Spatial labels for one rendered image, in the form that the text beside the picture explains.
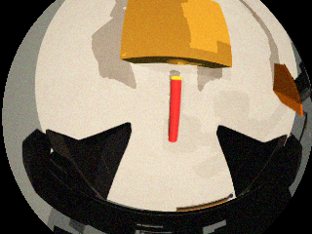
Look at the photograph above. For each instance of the red cylinder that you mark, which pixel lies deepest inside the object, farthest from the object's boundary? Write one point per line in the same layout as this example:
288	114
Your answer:
174	102

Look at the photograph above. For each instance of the hammer with orange handle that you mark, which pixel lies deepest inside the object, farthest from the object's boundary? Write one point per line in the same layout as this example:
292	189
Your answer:
205	205

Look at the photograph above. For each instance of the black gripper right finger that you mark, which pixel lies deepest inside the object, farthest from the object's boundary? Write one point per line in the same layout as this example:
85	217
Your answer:
245	156

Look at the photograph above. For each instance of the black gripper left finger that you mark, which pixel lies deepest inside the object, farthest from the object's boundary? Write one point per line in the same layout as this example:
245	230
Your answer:
95	157

